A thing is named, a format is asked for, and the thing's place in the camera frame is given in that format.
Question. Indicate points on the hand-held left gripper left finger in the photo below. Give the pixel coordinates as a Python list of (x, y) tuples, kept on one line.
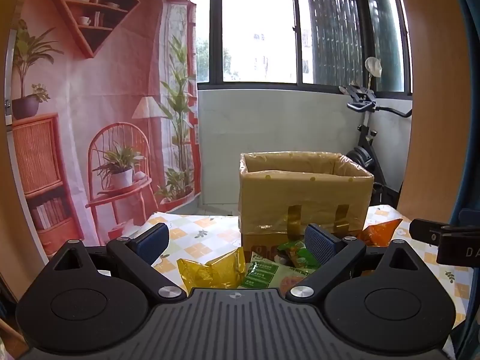
[(153, 240)]

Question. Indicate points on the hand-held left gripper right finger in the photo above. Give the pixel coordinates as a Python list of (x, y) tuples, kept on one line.
[(318, 244)]

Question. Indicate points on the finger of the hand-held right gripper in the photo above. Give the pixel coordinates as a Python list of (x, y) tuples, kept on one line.
[(425, 230)]

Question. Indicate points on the orange triangular snack packet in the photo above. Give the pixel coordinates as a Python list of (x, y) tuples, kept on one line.
[(378, 232)]

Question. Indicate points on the brown cardboard box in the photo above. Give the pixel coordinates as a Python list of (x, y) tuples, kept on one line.
[(300, 195)]

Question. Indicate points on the green chip packet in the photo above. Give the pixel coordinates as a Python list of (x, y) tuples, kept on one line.
[(262, 270)]

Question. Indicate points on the small green snack packet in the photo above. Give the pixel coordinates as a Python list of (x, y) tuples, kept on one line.
[(296, 253)]

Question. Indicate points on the checked floral tablecloth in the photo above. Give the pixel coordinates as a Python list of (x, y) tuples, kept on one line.
[(202, 232)]

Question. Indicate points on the yellow snack packet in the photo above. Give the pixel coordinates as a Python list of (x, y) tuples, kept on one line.
[(210, 272)]

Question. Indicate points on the black exercise bike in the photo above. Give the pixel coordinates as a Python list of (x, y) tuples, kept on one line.
[(365, 150)]

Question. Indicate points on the brown wooden panel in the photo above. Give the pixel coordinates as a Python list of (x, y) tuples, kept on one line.
[(431, 101)]

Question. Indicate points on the printed pink backdrop cloth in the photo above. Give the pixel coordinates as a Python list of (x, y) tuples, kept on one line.
[(97, 101)]

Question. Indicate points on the pale round object on stem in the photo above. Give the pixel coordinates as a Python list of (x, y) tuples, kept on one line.
[(373, 65)]

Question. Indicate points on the black framed window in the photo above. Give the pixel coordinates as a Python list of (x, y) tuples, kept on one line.
[(262, 26)]

